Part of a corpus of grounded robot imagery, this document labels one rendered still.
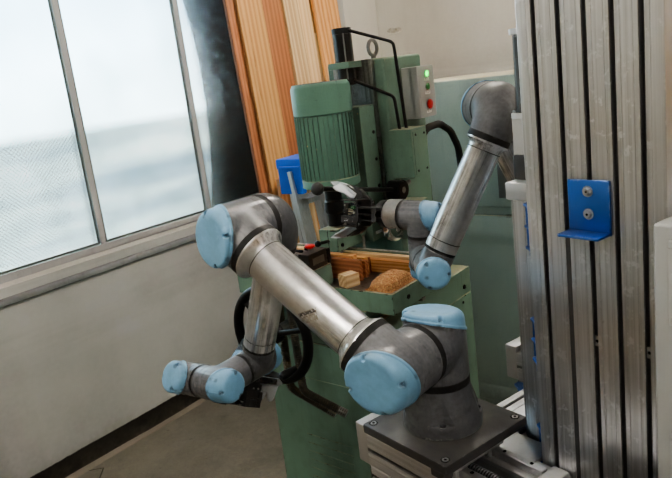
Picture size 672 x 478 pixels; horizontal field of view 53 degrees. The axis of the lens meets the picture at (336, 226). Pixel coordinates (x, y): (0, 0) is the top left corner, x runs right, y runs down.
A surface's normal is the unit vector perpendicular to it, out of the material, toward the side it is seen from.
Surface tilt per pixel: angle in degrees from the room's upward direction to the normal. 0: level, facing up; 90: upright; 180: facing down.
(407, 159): 90
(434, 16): 90
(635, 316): 90
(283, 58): 87
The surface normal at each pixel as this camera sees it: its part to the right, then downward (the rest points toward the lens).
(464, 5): -0.60, 0.25
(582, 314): -0.79, 0.23
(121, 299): 0.79, 0.04
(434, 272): 0.00, 0.22
